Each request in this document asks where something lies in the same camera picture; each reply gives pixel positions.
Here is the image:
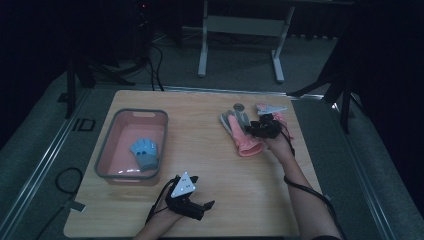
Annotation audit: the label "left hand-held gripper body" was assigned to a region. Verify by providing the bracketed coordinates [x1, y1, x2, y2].
[165, 171, 206, 222]

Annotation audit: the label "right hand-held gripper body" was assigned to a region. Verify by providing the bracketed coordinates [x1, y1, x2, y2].
[258, 103, 288, 140]

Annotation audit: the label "pink glove with grey fingers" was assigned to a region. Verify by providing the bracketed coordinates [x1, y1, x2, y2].
[219, 109, 265, 158]

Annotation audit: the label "blue knitted glove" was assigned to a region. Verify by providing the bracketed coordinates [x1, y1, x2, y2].
[129, 137, 160, 173]

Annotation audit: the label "pink basin with grey rim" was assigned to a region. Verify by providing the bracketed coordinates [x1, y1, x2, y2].
[94, 108, 169, 187]

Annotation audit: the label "person's right hand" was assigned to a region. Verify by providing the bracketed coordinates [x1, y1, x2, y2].
[264, 131, 297, 167]

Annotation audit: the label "person's left hand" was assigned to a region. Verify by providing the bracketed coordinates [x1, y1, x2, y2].
[153, 199, 185, 225]

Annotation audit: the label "black tripod stand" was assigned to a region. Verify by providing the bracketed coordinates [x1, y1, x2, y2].
[287, 33, 355, 135]
[64, 54, 136, 120]

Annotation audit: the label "dark equipment rack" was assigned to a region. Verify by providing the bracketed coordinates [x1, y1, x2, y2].
[131, 0, 156, 69]

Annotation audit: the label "left hand-held gripper black cable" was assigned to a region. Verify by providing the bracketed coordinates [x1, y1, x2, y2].
[145, 177, 178, 225]

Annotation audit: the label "hand-held gripper black cable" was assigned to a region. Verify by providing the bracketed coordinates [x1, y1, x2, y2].
[283, 174, 348, 240]
[145, 177, 178, 225]

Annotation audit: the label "metal floor rail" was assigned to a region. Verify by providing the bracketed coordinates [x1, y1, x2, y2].
[114, 84, 325, 101]
[332, 99, 398, 240]
[0, 89, 92, 240]

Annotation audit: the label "right hand-held gripper black cable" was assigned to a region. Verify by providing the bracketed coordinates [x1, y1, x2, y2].
[283, 174, 348, 240]

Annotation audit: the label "white desk frame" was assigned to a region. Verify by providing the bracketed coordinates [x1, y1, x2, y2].
[197, 0, 296, 84]

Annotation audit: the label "black hanging cables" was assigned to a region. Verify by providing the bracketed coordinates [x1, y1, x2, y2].
[145, 41, 165, 92]

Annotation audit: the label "black floor cable loop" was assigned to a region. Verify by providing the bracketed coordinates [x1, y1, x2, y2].
[34, 166, 84, 240]

